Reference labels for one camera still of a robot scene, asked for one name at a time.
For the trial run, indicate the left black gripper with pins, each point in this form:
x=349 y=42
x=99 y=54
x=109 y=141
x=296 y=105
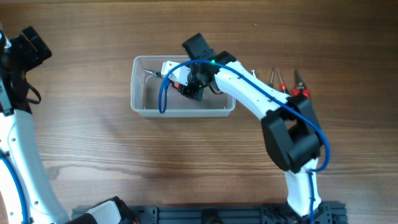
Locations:
x=34 y=43

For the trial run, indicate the green handled screwdriver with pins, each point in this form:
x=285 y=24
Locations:
x=271 y=81

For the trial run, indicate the clear plastic container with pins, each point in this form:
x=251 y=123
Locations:
x=145 y=93

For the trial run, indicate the red black handled screwdriver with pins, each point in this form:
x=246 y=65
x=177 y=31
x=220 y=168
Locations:
x=282 y=84

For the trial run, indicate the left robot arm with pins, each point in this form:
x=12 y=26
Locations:
x=25 y=188

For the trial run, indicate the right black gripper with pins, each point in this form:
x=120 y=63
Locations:
x=189 y=88

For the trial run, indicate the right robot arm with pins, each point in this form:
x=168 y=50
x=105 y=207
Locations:
x=293 y=138

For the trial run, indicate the orange black needle-nose pliers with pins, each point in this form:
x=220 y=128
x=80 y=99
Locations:
x=158 y=74

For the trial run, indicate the red handled snips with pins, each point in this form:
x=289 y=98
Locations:
x=300 y=87

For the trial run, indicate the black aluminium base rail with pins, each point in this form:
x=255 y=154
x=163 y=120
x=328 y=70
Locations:
x=326 y=213

